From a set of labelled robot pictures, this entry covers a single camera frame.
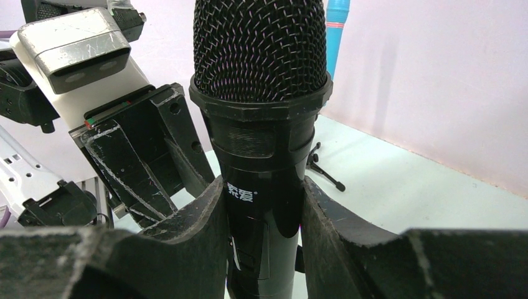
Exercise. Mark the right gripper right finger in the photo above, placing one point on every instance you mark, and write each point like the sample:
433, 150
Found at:
346, 256

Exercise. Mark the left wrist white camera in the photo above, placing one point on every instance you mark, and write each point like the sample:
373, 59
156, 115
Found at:
82, 61

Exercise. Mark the black microphone orange end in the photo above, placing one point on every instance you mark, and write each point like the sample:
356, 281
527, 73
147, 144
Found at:
260, 80

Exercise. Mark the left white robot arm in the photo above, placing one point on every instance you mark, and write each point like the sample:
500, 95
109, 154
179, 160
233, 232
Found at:
31, 193

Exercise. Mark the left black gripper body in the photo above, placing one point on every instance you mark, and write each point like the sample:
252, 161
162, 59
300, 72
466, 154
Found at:
138, 117

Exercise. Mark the blue toy microphone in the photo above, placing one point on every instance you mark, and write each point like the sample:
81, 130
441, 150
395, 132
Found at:
337, 12

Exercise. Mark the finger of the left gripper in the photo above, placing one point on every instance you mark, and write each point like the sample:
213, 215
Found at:
131, 181
181, 138

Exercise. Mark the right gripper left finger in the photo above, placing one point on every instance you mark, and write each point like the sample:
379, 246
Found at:
183, 256

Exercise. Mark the black tripod mic stand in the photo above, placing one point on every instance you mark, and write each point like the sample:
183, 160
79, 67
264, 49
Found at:
312, 163

